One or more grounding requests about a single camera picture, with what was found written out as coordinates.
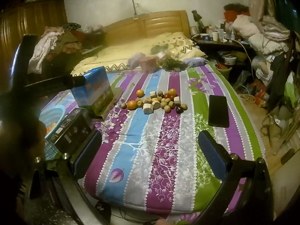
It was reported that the striped floral bed sheet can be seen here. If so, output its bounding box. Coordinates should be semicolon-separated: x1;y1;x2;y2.
77;64;267;213

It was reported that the purple tissue pack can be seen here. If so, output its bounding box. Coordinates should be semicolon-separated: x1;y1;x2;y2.
183;57;207;67

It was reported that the dark green bundle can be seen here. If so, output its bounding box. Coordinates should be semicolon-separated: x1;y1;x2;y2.
162;60;188;72

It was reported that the cream quilt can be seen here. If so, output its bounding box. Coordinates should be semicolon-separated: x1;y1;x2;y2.
70;31;207;73

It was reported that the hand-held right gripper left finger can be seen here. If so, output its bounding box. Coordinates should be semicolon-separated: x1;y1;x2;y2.
28;131;110;225

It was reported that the dark nightstand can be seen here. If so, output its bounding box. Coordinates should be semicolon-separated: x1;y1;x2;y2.
192;36;256;53

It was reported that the wooden wardrobe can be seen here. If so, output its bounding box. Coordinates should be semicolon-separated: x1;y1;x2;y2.
0;0;69;64

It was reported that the black smartphone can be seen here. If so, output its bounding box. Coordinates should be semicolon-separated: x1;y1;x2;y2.
208;95;230;128

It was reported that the blue cardboard box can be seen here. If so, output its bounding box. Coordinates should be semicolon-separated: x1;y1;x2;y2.
70;66;114;114

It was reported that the pink curtain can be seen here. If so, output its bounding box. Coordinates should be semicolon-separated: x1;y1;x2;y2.
242;0;266;22

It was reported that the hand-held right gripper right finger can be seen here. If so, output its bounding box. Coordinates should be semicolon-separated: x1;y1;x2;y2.
198;130;275;225

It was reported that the heap of mixed clothes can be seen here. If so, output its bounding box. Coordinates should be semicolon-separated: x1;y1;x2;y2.
28;22;106;75

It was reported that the pile of brown longans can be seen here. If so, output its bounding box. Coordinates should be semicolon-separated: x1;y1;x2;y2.
121;90;188;114

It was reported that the black printed box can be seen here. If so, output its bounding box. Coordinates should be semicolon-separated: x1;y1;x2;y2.
50;109;92;155

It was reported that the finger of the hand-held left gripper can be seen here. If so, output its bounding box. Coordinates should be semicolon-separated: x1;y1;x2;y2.
25;74;85;94

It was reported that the blue plastic basin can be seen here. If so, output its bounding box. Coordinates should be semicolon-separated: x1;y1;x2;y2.
39;105;65;141

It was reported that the black desk lamp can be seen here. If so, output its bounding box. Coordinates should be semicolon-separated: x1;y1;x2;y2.
191;10;203;30

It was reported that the green plastic bag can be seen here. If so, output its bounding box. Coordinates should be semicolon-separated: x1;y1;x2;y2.
282;71;300;104

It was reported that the heap of pale bedding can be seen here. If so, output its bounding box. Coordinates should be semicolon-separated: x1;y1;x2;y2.
223;2;296;55

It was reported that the wooden headboard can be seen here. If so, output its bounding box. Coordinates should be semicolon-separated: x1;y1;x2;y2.
103;10;191;40

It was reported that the purple plastic bag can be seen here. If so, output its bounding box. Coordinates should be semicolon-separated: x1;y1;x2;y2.
128;54;142;69

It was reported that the metal wall pole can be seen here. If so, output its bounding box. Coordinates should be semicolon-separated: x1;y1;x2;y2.
126;0;139;20

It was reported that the white bowl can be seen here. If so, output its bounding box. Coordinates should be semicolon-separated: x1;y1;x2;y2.
222;54;238;65

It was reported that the green bin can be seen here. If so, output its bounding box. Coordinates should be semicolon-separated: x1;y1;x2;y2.
216;64;233;78

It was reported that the orange plastic bag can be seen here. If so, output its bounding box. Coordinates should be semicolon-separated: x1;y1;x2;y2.
252;80;270;108

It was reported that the white cable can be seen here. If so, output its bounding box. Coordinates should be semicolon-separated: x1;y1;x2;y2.
234;39;255;78

